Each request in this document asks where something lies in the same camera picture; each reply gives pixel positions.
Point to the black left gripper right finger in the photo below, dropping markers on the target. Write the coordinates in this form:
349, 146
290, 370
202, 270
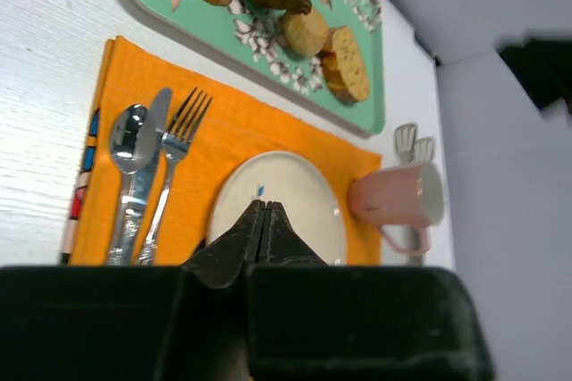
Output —
279, 244

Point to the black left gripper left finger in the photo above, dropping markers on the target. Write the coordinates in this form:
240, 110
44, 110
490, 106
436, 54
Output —
220, 263

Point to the metal serving tongs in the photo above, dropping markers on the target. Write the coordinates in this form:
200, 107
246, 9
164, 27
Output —
409, 148

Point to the sliced seeded bread loaf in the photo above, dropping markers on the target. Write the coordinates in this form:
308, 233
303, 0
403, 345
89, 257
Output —
344, 67

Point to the cream and blue plate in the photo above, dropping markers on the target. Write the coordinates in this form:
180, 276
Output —
307, 197

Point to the orange cartoon placemat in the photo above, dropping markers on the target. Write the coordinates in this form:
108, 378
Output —
236, 128

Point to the silver fork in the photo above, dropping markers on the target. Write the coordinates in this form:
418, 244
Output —
175, 146

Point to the pink mug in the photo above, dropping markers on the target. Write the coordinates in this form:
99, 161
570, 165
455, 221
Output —
410, 195

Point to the silver spoon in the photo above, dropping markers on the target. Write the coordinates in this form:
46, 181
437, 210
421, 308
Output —
132, 145

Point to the silver table knife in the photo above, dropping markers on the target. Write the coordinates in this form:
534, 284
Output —
139, 192

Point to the small round yellow bun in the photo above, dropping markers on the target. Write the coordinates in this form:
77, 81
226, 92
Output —
305, 33

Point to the green floral serving tray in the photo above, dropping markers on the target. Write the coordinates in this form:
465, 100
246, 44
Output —
288, 50

